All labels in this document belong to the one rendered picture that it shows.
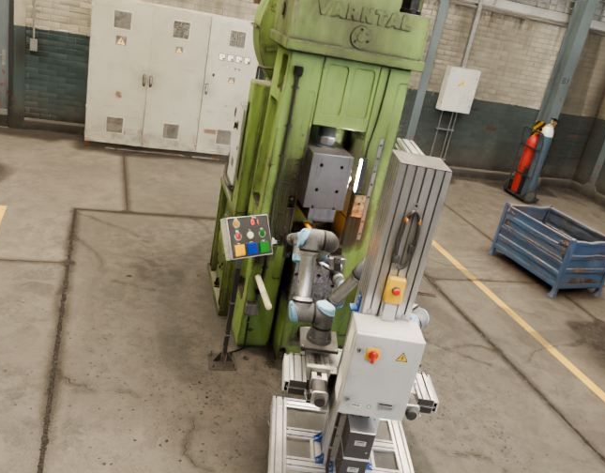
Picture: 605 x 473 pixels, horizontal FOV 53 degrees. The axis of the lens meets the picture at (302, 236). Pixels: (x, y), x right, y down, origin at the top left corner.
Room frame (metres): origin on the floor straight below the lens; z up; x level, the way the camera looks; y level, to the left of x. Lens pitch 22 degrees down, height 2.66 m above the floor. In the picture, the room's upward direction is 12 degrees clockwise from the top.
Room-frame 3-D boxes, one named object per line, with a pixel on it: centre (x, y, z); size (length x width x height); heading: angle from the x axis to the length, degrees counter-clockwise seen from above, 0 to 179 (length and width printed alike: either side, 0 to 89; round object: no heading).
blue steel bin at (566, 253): (7.11, -3.03, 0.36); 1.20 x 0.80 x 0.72; 26
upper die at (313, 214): (4.31, -0.04, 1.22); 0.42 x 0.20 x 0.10; 18
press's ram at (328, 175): (4.33, -0.08, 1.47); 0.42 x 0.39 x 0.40; 18
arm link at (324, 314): (3.10, -0.21, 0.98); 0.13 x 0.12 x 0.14; 101
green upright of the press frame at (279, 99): (4.37, 0.28, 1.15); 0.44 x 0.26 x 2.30; 18
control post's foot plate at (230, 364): (3.86, 0.40, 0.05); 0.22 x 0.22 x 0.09; 18
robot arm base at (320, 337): (3.11, -0.22, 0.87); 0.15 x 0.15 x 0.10
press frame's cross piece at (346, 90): (4.47, -0.04, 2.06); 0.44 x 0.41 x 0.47; 18
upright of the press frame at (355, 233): (4.57, -0.36, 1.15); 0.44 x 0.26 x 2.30; 18
